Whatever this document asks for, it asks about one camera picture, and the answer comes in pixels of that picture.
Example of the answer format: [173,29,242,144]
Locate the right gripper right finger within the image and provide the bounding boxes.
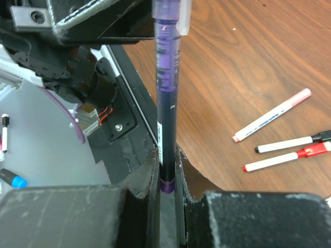
[175,148,330,247]

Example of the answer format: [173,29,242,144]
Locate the white pen red tip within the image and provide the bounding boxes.
[243,142,330,172]

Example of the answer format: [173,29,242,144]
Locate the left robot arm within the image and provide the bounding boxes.
[1,0,154,109]

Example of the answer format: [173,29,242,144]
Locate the white pen pink tip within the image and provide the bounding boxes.
[232,88,311,143]

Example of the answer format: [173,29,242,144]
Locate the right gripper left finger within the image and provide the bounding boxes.
[1,149,160,247]

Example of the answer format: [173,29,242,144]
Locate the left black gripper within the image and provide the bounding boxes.
[1,1,154,48]

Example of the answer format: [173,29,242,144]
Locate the white pen black tip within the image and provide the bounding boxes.
[254,130,330,153]

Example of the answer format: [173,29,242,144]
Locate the clear pen cap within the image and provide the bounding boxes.
[152,0,192,36]

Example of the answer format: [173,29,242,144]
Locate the purple pen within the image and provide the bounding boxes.
[155,19,181,194]

